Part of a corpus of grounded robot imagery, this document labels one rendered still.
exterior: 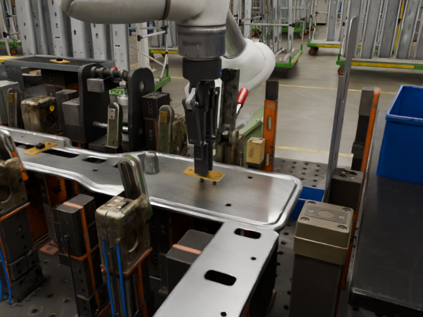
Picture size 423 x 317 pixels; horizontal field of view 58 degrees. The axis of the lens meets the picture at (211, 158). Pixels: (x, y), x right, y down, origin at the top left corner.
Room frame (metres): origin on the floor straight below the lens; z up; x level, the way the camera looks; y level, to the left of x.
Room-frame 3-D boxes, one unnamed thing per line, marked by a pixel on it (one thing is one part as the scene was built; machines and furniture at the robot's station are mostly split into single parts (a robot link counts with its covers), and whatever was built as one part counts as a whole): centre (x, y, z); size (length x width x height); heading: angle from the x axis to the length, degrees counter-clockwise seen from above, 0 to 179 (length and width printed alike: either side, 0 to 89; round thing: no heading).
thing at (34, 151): (0.92, 0.45, 1.01); 0.08 x 0.04 x 0.01; 156
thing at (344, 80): (0.62, -0.22, 1.17); 0.12 x 0.01 x 0.34; 156
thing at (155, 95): (1.03, 0.15, 0.91); 0.07 x 0.05 x 0.42; 156
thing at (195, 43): (0.73, 0.02, 1.29); 0.09 x 0.09 x 0.06
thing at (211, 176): (0.73, 0.02, 1.02); 0.08 x 0.04 x 0.01; 66
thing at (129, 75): (1.07, 0.27, 0.94); 0.18 x 0.13 x 0.49; 66
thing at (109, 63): (1.32, 0.52, 1.16); 0.37 x 0.14 x 0.02; 66
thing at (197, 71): (0.73, 0.02, 1.22); 0.08 x 0.07 x 0.09; 156
